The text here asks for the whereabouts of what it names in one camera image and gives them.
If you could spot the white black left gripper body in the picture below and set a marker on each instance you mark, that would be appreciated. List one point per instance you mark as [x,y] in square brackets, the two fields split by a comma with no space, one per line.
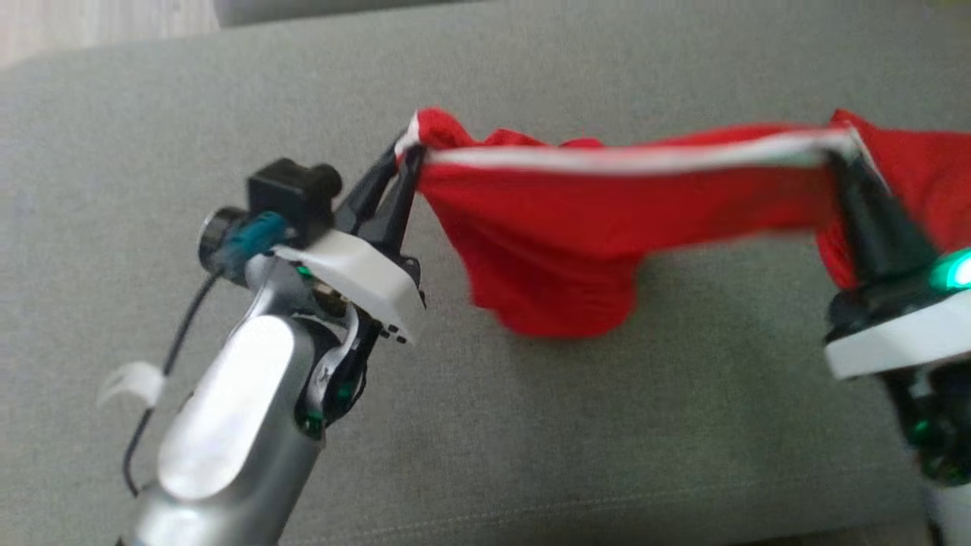
[364,277]

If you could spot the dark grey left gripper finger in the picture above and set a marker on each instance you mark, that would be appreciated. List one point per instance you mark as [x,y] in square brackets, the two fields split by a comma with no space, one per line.
[368,193]
[398,212]

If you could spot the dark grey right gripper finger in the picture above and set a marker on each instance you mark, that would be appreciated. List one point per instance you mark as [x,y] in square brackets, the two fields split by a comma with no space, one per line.
[865,243]
[903,243]

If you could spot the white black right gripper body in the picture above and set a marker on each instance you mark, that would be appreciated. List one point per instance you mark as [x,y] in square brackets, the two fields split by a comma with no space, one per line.
[903,337]

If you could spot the plain red mesh garment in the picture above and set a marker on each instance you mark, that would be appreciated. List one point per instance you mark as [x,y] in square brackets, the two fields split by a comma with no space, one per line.
[561,243]

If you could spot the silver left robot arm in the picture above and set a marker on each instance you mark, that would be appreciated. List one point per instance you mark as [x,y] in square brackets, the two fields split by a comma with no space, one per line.
[227,425]

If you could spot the large grey sofa chaise cushion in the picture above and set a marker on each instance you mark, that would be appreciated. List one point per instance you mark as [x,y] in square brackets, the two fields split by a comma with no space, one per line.
[485,455]

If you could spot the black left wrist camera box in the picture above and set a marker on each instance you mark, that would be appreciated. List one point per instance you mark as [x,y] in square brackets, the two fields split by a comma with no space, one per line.
[288,193]

